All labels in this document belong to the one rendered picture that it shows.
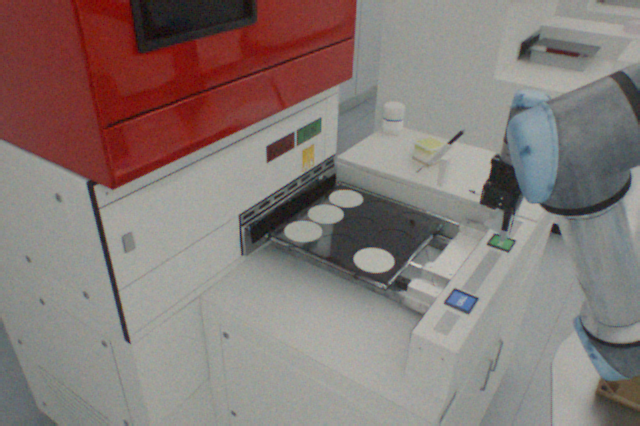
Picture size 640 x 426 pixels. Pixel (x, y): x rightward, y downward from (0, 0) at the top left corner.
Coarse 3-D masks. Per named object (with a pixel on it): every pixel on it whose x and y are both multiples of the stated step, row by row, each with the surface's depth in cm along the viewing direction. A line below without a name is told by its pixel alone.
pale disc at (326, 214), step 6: (324, 204) 152; (312, 210) 150; (318, 210) 150; (324, 210) 150; (330, 210) 150; (336, 210) 150; (312, 216) 147; (318, 216) 147; (324, 216) 147; (330, 216) 147; (336, 216) 147; (342, 216) 147; (318, 222) 144; (324, 222) 144; (330, 222) 145
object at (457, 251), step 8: (456, 240) 142; (464, 240) 142; (472, 240) 142; (448, 248) 139; (456, 248) 139; (464, 248) 139; (472, 248) 139; (440, 256) 136; (448, 256) 136; (456, 256) 136; (464, 256) 136; (440, 264) 133; (448, 264) 133; (456, 264) 133; (424, 280) 127; (440, 288) 125; (408, 296) 122; (408, 304) 123; (416, 304) 121; (424, 304) 120; (424, 312) 121
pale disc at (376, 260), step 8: (368, 248) 135; (376, 248) 135; (360, 256) 132; (368, 256) 132; (376, 256) 132; (384, 256) 132; (360, 264) 129; (368, 264) 129; (376, 264) 129; (384, 264) 129; (392, 264) 129; (376, 272) 126
